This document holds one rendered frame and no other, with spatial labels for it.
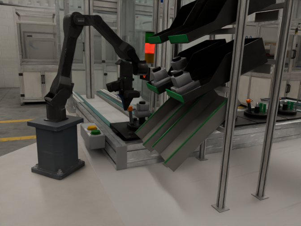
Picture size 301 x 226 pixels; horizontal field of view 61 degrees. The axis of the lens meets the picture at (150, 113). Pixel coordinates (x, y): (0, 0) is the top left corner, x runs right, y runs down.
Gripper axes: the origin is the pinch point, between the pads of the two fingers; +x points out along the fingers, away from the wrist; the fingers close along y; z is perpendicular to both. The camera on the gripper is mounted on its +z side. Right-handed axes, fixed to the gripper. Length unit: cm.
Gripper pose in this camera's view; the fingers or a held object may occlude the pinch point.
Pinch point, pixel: (125, 102)
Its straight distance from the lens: 114.9
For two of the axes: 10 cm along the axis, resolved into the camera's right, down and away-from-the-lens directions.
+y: 4.3, 2.3, -8.7
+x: -0.5, 9.7, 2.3
